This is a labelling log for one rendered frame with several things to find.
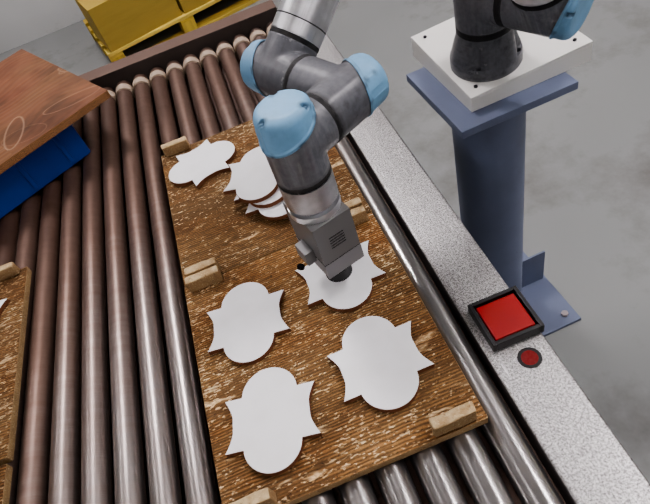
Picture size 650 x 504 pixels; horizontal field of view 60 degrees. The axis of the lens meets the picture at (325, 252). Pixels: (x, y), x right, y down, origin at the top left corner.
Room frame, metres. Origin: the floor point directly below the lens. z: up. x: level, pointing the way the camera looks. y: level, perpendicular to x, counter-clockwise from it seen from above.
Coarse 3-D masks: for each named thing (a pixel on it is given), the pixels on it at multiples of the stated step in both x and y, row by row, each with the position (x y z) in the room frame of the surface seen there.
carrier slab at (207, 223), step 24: (192, 144) 1.09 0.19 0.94; (240, 144) 1.02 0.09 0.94; (168, 168) 1.03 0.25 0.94; (336, 168) 0.83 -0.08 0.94; (168, 192) 0.95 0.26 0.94; (192, 192) 0.92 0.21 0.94; (216, 192) 0.89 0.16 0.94; (360, 192) 0.75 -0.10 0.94; (192, 216) 0.85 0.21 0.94; (216, 216) 0.83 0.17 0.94; (240, 216) 0.80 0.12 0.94; (192, 240) 0.79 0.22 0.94; (216, 240) 0.76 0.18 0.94; (240, 240) 0.74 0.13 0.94; (264, 240) 0.72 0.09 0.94; (288, 240) 0.70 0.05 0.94; (192, 264) 0.73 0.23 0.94; (240, 264) 0.68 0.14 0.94
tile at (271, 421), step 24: (264, 384) 0.43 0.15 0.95; (288, 384) 0.42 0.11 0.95; (312, 384) 0.41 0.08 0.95; (240, 408) 0.41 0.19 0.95; (264, 408) 0.40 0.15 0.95; (288, 408) 0.38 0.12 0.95; (240, 432) 0.38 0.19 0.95; (264, 432) 0.36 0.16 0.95; (288, 432) 0.35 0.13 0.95; (312, 432) 0.34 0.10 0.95; (264, 456) 0.33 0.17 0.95; (288, 456) 0.32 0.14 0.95
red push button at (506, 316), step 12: (504, 300) 0.43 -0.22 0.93; (516, 300) 0.43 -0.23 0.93; (480, 312) 0.43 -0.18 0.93; (492, 312) 0.42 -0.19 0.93; (504, 312) 0.41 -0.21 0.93; (516, 312) 0.41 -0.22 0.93; (492, 324) 0.40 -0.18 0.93; (504, 324) 0.40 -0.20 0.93; (516, 324) 0.39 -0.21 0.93; (528, 324) 0.38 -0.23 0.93; (492, 336) 0.39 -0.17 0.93; (504, 336) 0.38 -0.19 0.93
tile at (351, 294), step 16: (368, 240) 0.62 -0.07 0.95; (368, 256) 0.59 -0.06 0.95; (304, 272) 0.60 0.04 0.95; (320, 272) 0.59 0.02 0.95; (352, 272) 0.57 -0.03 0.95; (368, 272) 0.56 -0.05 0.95; (384, 272) 0.55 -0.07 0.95; (320, 288) 0.56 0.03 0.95; (336, 288) 0.55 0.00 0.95; (352, 288) 0.54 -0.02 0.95; (368, 288) 0.53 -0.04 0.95; (336, 304) 0.52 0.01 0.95; (352, 304) 0.51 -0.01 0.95
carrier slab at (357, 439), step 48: (384, 240) 0.62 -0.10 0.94; (288, 288) 0.59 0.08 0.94; (384, 288) 0.52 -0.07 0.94; (288, 336) 0.50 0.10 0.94; (336, 336) 0.47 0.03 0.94; (432, 336) 0.42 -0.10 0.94; (240, 384) 0.45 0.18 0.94; (336, 384) 0.40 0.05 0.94; (432, 384) 0.35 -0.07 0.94; (336, 432) 0.33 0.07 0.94; (384, 432) 0.31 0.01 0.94; (432, 432) 0.29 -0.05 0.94; (240, 480) 0.32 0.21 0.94; (288, 480) 0.30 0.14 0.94; (336, 480) 0.27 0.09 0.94
